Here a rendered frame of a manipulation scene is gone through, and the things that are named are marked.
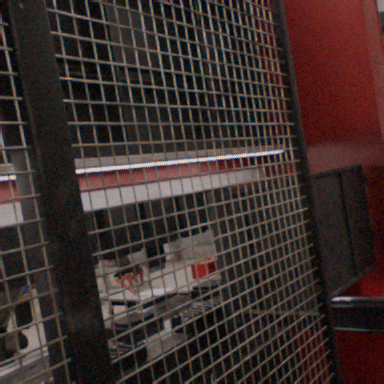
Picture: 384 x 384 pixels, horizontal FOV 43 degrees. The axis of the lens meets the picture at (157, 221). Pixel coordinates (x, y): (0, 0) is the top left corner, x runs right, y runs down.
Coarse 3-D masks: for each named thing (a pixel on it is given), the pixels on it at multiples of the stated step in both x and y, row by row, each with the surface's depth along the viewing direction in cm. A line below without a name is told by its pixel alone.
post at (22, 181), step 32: (32, 0) 50; (0, 32) 50; (32, 32) 50; (0, 64) 51; (32, 64) 50; (32, 96) 49; (32, 128) 49; (64, 128) 52; (32, 160) 50; (64, 160) 51; (64, 192) 51; (32, 224) 51; (64, 224) 51; (32, 256) 52; (64, 256) 50; (64, 288) 50; (96, 288) 53; (64, 320) 50; (96, 320) 53; (96, 352) 52
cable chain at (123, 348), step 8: (120, 344) 108; (128, 344) 110; (136, 344) 108; (112, 352) 103; (120, 352) 106; (128, 352) 103; (136, 352) 105; (144, 352) 106; (112, 360) 99; (128, 360) 103; (136, 360) 104; (120, 368) 101
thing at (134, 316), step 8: (136, 312) 137; (144, 312) 135; (120, 320) 131; (136, 320) 128; (144, 320) 130; (160, 320) 132; (112, 328) 129; (120, 328) 128; (128, 328) 126; (152, 328) 129; (160, 328) 132; (112, 336) 130; (128, 336) 125; (136, 336) 124; (144, 336) 127
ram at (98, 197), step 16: (208, 160) 202; (224, 160) 211; (80, 176) 148; (96, 176) 153; (112, 176) 158; (128, 176) 164; (160, 176) 177; (208, 176) 200; (224, 176) 210; (240, 176) 220; (256, 176) 231; (0, 192) 127; (16, 192) 131; (96, 192) 152; (112, 192) 158; (128, 192) 163; (144, 192) 169; (176, 192) 183; (0, 208) 126; (16, 208) 130; (96, 208) 152; (0, 224) 126
